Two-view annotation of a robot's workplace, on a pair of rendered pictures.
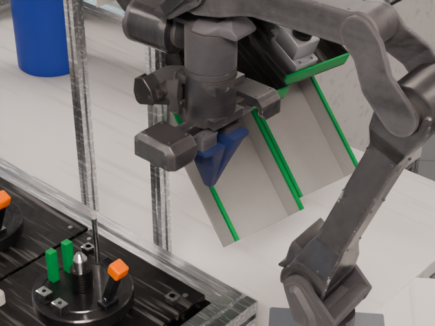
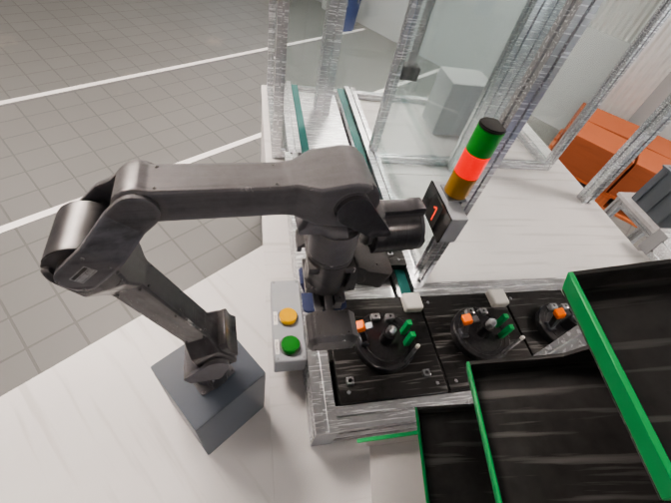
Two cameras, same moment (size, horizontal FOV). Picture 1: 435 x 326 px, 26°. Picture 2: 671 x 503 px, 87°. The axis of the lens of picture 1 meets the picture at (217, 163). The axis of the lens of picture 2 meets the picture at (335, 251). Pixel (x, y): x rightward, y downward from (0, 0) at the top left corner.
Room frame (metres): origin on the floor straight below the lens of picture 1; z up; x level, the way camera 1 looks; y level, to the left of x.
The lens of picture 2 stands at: (1.06, -0.24, 1.70)
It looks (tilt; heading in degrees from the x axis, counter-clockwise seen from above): 49 degrees down; 118
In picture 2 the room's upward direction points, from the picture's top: 15 degrees clockwise
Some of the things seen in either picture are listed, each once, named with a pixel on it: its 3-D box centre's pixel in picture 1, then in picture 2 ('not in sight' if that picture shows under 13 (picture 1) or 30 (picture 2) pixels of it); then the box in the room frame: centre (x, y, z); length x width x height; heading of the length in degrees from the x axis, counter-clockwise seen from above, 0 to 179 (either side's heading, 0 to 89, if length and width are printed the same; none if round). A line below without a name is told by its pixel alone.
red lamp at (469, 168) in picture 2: not in sight; (471, 162); (0.96, 0.40, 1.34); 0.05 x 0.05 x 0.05
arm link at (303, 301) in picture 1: (326, 289); (206, 345); (0.82, -0.12, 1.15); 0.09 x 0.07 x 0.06; 143
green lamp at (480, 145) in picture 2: not in sight; (484, 140); (0.96, 0.40, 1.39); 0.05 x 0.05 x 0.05
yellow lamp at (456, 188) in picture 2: not in sight; (460, 183); (0.96, 0.40, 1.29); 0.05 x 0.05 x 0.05
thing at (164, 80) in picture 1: (169, 83); (364, 258); (0.95, 0.05, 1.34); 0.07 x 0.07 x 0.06; 51
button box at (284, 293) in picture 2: not in sight; (287, 323); (0.81, 0.09, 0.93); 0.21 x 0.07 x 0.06; 138
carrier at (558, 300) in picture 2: not in sight; (572, 321); (1.34, 0.55, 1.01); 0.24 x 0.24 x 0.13; 48
